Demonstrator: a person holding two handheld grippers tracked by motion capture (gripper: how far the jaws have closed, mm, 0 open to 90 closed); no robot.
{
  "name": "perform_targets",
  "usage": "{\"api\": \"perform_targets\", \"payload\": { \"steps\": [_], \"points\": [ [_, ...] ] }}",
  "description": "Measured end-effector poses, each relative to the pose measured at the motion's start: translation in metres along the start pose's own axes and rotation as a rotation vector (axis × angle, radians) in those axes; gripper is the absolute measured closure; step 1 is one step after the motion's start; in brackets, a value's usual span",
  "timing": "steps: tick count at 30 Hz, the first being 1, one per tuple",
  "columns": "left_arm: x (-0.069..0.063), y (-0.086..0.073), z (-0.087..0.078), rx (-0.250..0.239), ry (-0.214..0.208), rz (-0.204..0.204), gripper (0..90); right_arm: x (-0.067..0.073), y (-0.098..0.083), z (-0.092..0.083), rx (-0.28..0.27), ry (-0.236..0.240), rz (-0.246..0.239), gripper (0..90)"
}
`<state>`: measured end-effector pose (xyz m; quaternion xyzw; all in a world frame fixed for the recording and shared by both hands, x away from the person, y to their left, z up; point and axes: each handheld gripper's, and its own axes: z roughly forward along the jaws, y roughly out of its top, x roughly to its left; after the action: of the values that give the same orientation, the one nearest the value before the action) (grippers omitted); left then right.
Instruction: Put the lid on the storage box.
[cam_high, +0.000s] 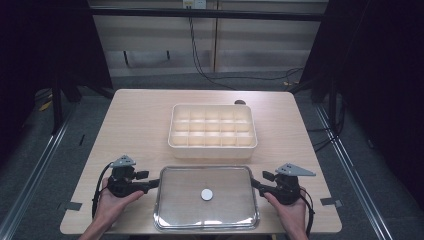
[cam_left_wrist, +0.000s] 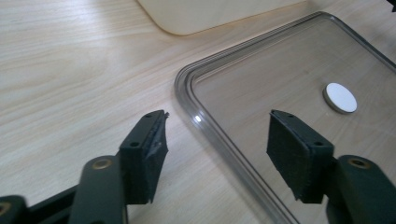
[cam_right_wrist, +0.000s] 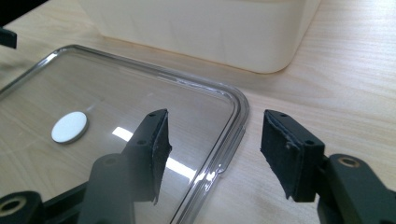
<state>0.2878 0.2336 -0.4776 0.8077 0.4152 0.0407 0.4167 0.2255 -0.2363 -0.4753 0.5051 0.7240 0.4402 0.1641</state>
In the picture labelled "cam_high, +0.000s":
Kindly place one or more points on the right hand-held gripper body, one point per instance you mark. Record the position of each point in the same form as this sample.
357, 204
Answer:
287, 190

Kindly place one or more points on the metal tray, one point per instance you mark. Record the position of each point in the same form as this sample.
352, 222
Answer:
186, 203

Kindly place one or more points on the yellow floor tape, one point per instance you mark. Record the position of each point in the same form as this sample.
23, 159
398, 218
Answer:
45, 105

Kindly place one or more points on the white round disc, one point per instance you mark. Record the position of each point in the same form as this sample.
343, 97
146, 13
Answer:
207, 194

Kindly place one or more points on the small black floor strip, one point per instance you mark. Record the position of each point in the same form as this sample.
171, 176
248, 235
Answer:
82, 140

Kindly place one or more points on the black curtain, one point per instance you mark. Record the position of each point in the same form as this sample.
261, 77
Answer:
376, 66
46, 46

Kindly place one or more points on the grey tape piece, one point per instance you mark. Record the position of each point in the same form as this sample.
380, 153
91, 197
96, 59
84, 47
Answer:
74, 206
330, 201

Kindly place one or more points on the person's left hand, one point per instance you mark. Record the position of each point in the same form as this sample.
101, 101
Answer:
111, 205

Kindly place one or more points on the metal floor rail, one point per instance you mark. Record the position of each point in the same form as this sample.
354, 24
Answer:
353, 170
36, 170

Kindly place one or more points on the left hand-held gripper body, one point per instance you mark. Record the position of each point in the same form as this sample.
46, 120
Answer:
121, 186

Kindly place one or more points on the white wall outlet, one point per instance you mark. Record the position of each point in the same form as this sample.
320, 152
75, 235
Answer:
194, 3

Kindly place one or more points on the white compartment box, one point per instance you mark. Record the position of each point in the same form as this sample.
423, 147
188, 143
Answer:
212, 150

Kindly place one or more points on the black horizontal bar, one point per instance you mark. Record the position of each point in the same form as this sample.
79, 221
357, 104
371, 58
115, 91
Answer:
206, 14

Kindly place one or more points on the person's right hand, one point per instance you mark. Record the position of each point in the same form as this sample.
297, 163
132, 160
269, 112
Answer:
293, 213

